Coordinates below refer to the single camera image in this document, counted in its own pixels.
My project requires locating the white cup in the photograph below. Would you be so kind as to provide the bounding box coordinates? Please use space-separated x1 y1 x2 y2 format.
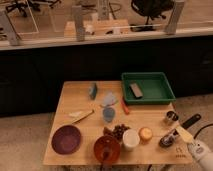
123 129 140 150

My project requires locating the black cable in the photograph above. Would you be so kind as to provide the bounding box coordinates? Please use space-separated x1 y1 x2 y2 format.
193 122 213 140

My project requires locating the blue green sponge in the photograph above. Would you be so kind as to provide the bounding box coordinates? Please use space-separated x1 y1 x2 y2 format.
89 83 98 100

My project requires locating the orange brown bowl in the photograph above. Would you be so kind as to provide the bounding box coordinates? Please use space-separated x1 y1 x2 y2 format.
93 135 121 165

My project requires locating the brown dried grape bunch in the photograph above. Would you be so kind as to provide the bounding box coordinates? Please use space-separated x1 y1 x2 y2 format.
103 124 129 141

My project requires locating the black office chair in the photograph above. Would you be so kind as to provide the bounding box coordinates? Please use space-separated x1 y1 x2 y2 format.
131 0 174 32

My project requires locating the small metal cup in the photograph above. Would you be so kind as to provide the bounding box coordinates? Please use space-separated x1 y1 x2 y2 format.
166 111 179 125

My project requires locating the green plastic tray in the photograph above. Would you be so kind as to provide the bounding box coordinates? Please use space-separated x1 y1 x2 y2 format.
121 72 176 105

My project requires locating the dark rectangular block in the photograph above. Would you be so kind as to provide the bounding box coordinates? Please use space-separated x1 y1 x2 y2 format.
130 83 143 98

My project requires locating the orange round fruit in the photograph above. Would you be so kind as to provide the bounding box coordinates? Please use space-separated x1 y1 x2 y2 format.
139 127 153 141

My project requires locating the blue translucent cup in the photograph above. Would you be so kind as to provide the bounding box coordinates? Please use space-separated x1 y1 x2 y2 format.
103 107 115 122

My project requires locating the wooden table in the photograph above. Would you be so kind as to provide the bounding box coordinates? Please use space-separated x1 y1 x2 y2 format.
42 80 194 171

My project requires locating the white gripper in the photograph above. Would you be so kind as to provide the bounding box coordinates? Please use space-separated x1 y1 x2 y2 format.
176 126 213 171

